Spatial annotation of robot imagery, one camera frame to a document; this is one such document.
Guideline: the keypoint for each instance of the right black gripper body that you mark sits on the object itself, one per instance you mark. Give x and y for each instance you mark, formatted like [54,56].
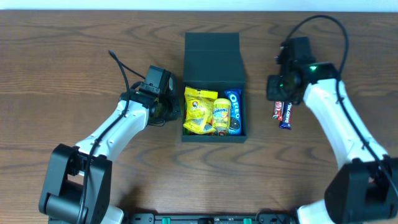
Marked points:
[275,92]

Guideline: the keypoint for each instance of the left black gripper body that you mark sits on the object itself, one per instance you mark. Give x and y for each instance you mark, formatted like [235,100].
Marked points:
[171,106]

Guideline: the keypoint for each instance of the red KitKat bar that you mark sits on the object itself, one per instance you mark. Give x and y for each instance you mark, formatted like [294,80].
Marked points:
[278,110]

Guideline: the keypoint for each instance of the yellow snack bag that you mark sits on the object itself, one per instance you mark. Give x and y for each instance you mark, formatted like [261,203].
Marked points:
[199,110]

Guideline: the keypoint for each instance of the purple Dairy Milk bar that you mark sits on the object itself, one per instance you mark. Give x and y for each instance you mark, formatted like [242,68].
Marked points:
[285,123]

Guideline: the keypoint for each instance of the blue Oreo cookie pack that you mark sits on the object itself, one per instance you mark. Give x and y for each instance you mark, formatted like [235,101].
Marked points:
[234,95]

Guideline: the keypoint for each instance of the yellow Mentos bottle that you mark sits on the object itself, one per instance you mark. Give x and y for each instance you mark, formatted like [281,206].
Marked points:
[221,116]

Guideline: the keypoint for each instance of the dark green gift box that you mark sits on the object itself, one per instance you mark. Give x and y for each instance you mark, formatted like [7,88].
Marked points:
[213,61]

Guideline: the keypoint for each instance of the Haribo sour worms bag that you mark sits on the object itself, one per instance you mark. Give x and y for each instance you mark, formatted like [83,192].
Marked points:
[207,117]

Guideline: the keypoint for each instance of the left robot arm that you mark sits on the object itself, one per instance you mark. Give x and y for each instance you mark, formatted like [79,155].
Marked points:
[77,184]

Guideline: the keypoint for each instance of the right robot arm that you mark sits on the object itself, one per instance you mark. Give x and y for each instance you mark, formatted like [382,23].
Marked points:
[365,187]

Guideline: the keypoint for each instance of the black mounting rail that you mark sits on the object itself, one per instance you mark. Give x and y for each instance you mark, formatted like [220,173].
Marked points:
[262,218]

